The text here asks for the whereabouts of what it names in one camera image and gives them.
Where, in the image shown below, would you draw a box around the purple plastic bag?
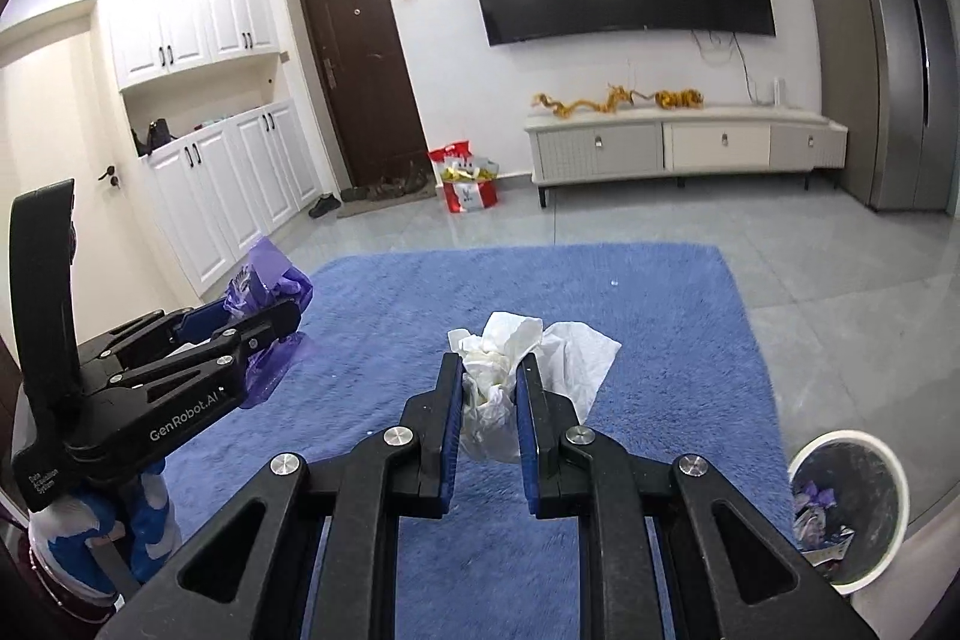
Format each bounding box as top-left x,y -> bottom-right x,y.
223,237 -> 314,409

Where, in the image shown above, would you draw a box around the white tissue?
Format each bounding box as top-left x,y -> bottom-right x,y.
446,310 -> 623,465

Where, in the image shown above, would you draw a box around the white round trash bin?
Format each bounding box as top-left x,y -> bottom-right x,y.
789,429 -> 910,596

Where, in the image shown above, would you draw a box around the left blue white gloved hand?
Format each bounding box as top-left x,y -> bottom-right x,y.
28,459 -> 182,604

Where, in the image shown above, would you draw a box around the black shoes by door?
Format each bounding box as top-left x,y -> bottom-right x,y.
308,193 -> 342,220

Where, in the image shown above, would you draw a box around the black handbag on counter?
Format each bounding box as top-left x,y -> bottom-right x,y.
132,119 -> 176,156

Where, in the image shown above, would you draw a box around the dark brown door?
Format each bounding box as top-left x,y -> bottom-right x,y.
301,0 -> 431,187

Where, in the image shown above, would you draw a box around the red gift bag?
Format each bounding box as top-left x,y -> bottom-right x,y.
428,140 -> 500,214

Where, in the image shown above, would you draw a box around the white tv cabinet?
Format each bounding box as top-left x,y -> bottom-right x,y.
526,106 -> 848,198

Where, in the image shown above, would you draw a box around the golden dragon ornament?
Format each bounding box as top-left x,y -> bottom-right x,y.
530,85 -> 704,120

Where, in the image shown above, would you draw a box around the grey refrigerator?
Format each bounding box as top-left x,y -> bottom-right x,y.
814,0 -> 958,211

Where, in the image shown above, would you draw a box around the white wall cabinets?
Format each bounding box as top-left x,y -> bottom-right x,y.
101,0 -> 320,294

